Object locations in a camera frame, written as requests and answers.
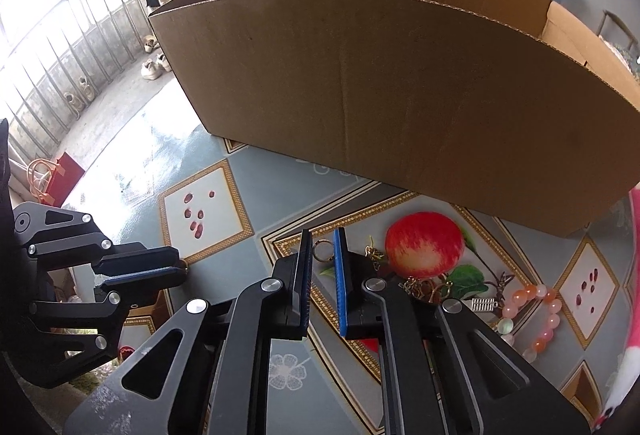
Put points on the brown cardboard box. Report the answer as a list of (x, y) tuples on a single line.
[(400, 115)]

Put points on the pink floral blanket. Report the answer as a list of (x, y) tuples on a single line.
[(634, 315)]

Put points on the gold pendant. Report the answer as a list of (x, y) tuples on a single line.
[(372, 255)]

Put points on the beige shoe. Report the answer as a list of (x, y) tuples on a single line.
[(149, 46)]

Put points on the metal window railing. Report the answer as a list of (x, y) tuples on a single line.
[(60, 7)]

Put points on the green shaggy rug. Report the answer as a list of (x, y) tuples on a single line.
[(90, 380)]

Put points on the white shoe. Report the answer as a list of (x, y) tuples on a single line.
[(74, 104), (85, 87)]

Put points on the white sneaker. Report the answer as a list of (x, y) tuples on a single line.
[(152, 67)]

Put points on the red paper bag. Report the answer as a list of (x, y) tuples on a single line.
[(67, 175)]

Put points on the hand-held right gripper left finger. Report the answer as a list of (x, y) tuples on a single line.
[(302, 280)]

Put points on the wooden chair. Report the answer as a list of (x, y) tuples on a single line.
[(620, 21)]

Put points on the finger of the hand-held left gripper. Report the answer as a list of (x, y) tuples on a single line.
[(150, 282), (140, 260)]

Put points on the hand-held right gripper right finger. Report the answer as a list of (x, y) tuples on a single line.
[(341, 280)]

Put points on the fruit printed tablecloth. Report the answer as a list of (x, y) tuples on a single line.
[(260, 185)]

